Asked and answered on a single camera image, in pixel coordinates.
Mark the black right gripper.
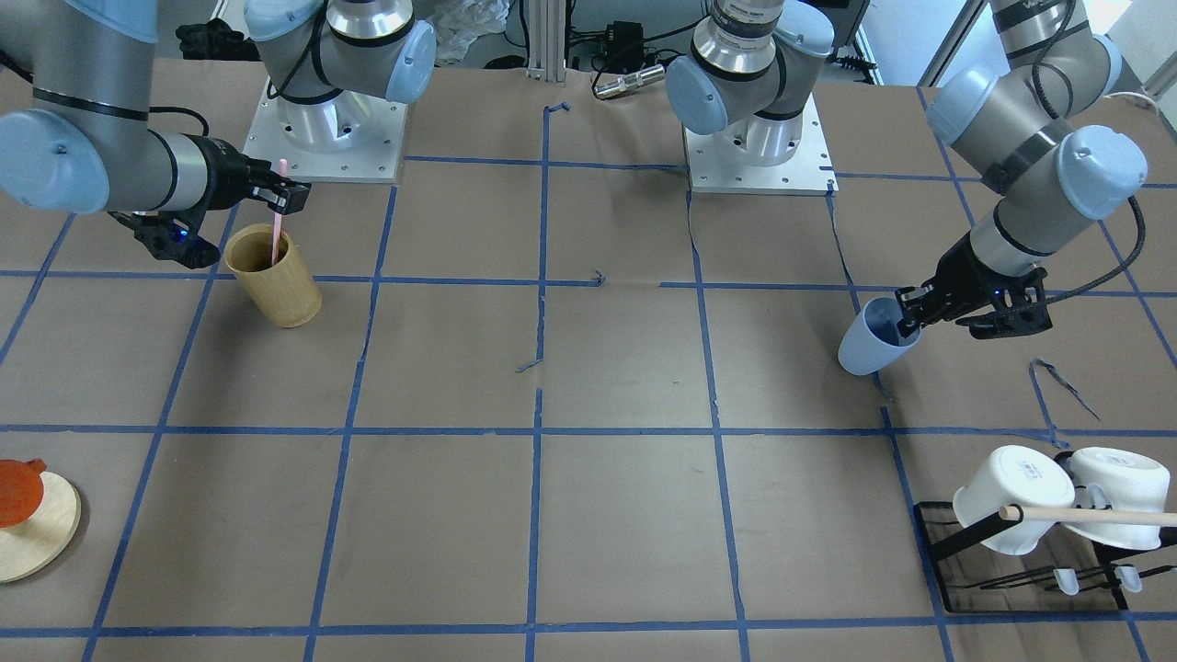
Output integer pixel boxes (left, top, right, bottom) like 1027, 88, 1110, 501
189, 137, 311, 221

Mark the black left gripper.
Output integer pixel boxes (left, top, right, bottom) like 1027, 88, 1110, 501
895, 237, 1048, 338

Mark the pink chopstick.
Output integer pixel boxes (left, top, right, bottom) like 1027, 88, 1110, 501
270, 158, 290, 267

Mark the light blue plastic cup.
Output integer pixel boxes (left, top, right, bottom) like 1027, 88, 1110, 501
837, 297, 923, 376

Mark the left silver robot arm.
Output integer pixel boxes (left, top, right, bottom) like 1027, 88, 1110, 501
666, 1, 1148, 339

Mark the wooden cup tree stand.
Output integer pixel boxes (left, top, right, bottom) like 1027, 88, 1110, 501
1, 471, 84, 583

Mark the bamboo cylinder holder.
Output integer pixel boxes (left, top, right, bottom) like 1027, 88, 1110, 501
222, 223, 322, 327

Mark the white mug near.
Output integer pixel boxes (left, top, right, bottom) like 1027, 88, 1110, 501
953, 445, 1076, 527

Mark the white mug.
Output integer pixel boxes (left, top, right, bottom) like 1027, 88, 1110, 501
1064, 446, 1171, 552
953, 445, 1076, 527

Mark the white mug far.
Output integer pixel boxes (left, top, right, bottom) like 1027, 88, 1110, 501
1064, 446, 1171, 552

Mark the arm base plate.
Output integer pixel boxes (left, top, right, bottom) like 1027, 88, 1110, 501
681, 95, 840, 196
241, 91, 408, 184

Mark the wooden rack handle rod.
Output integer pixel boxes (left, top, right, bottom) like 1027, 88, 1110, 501
996, 504, 1177, 528

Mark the black wire mug rack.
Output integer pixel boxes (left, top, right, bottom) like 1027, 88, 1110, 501
915, 450, 1173, 613

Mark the aluminium frame post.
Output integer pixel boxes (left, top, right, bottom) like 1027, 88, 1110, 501
519, 0, 568, 86

